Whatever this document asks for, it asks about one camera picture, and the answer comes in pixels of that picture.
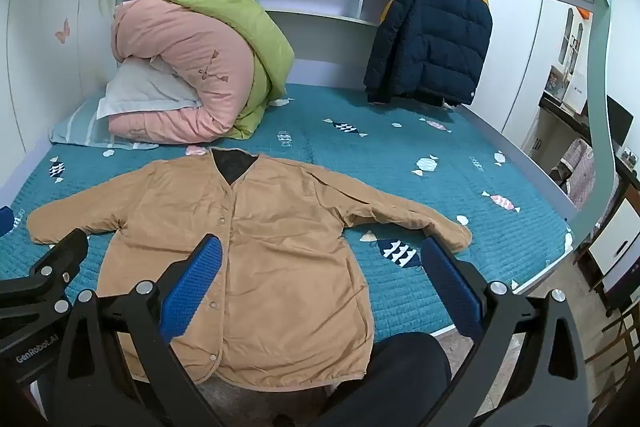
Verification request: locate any wooden chair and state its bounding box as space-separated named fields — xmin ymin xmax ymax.
xmin=582 ymin=302 xmax=640 ymax=388

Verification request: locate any white wardrobe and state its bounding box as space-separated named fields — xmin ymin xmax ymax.
xmin=470 ymin=0 xmax=596 ymax=148

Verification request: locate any white pillow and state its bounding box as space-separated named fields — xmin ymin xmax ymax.
xmin=96 ymin=57 xmax=203 ymax=120

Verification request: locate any teal fish print bedspread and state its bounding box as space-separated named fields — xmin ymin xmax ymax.
xmin=0 ymin=82 xmax=573 ymax=343

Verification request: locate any dark desk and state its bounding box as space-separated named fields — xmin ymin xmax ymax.
xmin=537 ymin=97 xmax=640 ymax=208

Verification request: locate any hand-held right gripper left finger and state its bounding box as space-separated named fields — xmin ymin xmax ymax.
xmin=50 ymin=234 xmax=236 ymax=427

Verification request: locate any white drawer cabinet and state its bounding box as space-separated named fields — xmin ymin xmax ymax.
xmin=587 ymin=197 xmax=640 ymax=280

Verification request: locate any tan button coat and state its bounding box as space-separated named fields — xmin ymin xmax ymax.
xmin=26 ymin=147 xmax=473 ymax=392

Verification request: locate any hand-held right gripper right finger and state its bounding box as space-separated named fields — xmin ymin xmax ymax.
xmin=420 ymin=237 xmax=592 ymax=427

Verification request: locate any framed picture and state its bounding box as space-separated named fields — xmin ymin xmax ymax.
xmin=544 ymin=67 xmax=566 ymax=100

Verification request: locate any green quilt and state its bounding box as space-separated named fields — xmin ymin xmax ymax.
xmin=152 ymin=0 xmax=296 ymax=140

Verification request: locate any patterned chair cover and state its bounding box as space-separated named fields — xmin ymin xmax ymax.
xmin=550 ymin=138 xmax=596 ymax=210

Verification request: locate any navy and yellow puffer jacket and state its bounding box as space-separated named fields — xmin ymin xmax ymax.
xmin=363 ymin=0 xmax=493 ymax=108

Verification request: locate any butterfly decorated wardrobe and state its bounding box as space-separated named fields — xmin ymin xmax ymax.
xmin=0 ymin=0 xmax=126 ymax=148

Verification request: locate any pale striped pillow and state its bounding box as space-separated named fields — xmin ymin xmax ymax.
xmin=49 ymin=97 xmax=161 ymax=151

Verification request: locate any black monitor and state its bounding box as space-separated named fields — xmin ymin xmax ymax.
xmin=605 ymin=94 xmax=635 ymax=148

